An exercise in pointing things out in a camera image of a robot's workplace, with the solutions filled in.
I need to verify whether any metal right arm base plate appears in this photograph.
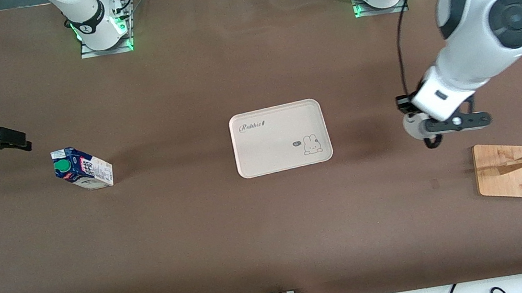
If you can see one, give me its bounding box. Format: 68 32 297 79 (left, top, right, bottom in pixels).
76 15 136 60

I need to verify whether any cream tray with rabbit print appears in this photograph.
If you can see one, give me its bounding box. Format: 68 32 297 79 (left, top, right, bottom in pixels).
227 96 336 181

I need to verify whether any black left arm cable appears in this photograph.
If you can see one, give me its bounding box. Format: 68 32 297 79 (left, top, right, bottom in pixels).
387 0 522 98

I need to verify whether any small milk carton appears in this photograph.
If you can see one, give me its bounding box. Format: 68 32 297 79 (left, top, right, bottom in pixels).
50 140 116 196

